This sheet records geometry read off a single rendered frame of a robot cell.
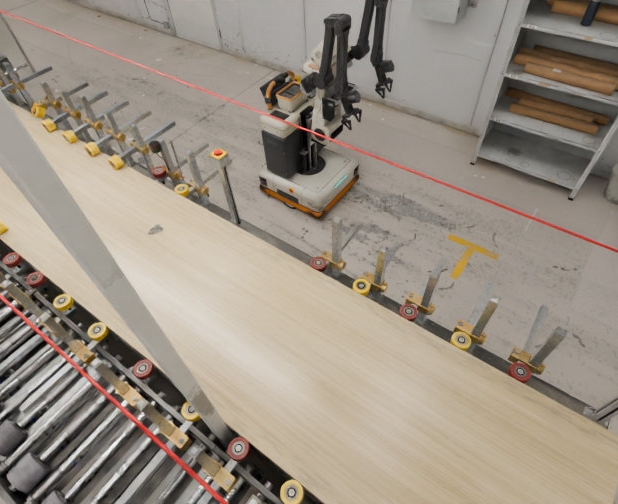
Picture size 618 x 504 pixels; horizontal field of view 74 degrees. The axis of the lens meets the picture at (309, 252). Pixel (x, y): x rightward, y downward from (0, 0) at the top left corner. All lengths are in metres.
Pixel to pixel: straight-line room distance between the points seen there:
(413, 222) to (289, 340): 1.98
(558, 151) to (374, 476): 3.45
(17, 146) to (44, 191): 0.08
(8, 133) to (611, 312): 3.40
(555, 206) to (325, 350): 2.74
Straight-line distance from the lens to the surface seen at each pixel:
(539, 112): 3.97
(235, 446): 1.73
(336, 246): 2.04
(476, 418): 1.81
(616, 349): 3.37
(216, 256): 2.18
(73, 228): 0.80
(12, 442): 2.20
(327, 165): 3.57
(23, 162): 0.72
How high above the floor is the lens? 2.55
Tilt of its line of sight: 51 degrees down
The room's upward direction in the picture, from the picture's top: 4 degrees counter-clockwise
